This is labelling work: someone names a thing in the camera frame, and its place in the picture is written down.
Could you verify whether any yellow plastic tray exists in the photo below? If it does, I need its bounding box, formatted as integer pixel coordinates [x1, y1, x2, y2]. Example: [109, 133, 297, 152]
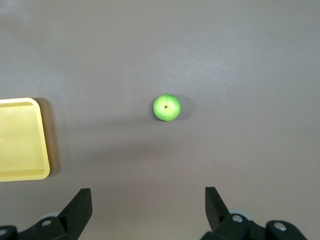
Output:
[0, 97, 51, 183]

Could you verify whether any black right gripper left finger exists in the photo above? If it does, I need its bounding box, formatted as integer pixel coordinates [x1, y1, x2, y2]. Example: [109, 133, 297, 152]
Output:
[0, 187, 93, 240]

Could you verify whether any green apple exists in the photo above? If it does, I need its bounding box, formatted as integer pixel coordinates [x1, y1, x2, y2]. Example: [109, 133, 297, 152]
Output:
[152, 93, 182, 123]

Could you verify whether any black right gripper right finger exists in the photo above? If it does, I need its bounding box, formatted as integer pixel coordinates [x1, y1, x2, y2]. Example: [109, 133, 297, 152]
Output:
[201, 186, 309, 240]

